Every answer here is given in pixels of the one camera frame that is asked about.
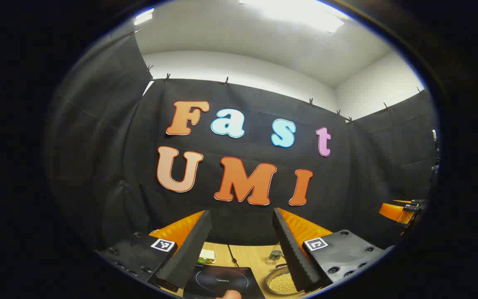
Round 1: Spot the stainless steel pot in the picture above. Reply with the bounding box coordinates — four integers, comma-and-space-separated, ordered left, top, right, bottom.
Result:
265, 262, 308, 296

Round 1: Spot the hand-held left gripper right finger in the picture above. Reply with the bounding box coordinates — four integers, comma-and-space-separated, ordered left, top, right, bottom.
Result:
272, 207, 395, 292

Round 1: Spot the black power cable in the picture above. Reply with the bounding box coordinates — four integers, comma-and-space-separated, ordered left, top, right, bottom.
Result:
227, 244, 240, 267

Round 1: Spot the ceiling light panel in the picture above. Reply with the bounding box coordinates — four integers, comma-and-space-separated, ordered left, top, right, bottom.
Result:
133, 8, 155, 26

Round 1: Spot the pile of yellow soybeans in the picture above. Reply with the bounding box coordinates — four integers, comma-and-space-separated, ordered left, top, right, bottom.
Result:
269, 272, 298, 294

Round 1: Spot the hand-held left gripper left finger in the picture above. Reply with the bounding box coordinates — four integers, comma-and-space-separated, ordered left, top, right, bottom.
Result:
97, 210, 213, 293

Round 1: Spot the sandwich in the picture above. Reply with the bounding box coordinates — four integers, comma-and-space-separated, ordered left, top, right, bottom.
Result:
198, 249, 217, 265

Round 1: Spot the row of black cloth clips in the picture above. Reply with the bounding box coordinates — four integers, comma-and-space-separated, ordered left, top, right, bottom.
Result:
146, 64, 424, 124

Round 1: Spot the black induction cooktop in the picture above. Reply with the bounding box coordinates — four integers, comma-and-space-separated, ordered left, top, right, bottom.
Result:
183, 264, 264, 299

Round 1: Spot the clear plastic water bottle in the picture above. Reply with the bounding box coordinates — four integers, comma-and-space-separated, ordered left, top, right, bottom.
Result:
266, 245, 284, 265

